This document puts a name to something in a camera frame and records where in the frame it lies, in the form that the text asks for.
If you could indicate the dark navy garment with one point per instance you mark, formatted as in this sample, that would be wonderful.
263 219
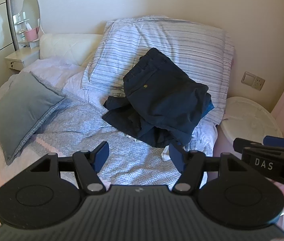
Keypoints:
131 120

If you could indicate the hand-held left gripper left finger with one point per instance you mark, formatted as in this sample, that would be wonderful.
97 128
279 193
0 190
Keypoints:
101 155

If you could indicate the wall socket plate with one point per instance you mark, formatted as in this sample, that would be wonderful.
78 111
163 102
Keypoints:
253 80

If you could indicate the white round side table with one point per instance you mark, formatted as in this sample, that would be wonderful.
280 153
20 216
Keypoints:
249 120

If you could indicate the striped pillow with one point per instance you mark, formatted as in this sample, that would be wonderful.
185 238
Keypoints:
177 37

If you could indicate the blue denim garment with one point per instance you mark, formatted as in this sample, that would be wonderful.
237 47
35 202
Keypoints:
209 106

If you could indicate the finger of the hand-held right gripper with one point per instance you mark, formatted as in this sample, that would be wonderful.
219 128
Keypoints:
247 144
277 141

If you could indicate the pink tissue box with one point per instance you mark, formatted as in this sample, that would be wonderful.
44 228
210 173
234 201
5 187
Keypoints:
30 34

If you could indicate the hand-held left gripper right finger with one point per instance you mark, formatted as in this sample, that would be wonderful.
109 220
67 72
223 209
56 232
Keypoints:
175 158

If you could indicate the small white cloth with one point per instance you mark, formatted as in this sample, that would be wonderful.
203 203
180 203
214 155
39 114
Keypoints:
166 153

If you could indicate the navy shorts with brass button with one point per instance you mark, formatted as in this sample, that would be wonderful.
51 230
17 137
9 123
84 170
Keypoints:
162 95

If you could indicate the white padded headboard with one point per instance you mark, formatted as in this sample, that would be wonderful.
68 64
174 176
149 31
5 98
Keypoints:
66 46

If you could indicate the grey cushion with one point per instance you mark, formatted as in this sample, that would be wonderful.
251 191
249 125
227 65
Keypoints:
21 110

